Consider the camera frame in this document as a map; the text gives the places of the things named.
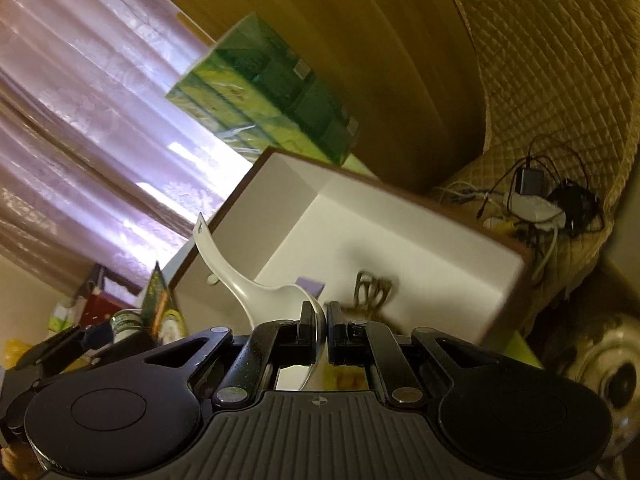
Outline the red gift box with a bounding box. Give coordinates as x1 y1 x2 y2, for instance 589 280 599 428
77 265 132 330

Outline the stack of green tissue packs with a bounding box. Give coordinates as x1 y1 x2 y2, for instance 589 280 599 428
166 12 361 168

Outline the purple rectangular bar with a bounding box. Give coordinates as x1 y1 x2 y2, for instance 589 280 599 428
295 276 326 298

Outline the black charger with cable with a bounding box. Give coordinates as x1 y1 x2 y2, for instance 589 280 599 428
477 135 603 238

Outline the pink patterned curtain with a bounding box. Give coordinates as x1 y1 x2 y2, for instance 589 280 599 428
0 0 256 293

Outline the wooden door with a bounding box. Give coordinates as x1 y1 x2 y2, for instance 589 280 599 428
125 0 493 196

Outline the chair with quilted cover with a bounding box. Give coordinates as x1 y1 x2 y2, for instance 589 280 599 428
425 0 640 321

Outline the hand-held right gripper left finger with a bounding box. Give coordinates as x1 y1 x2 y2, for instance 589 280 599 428
127 301 327 407

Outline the brown cardboard box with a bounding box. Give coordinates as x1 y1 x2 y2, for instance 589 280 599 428
167 147 533 348

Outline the white power adapter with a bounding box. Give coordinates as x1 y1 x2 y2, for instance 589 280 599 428
509 195 567 225

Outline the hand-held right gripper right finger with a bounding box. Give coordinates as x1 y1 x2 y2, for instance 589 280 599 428
327 302 521 407

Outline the leopard hair claw clip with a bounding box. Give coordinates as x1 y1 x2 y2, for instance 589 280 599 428
352 270 395 312

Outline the round metal fixture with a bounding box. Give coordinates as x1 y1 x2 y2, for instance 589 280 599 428
562 310 640 416

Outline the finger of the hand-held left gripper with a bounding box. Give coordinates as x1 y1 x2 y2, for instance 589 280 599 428
32 347 121 396
14 326 85 368

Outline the white bottle green label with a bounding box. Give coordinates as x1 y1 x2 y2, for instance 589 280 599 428
110 309 147 343

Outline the green orange card pack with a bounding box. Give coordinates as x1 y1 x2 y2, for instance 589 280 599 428
141 262 190 347

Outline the white ceramic spoon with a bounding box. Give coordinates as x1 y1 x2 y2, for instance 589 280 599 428
192 212 328 391

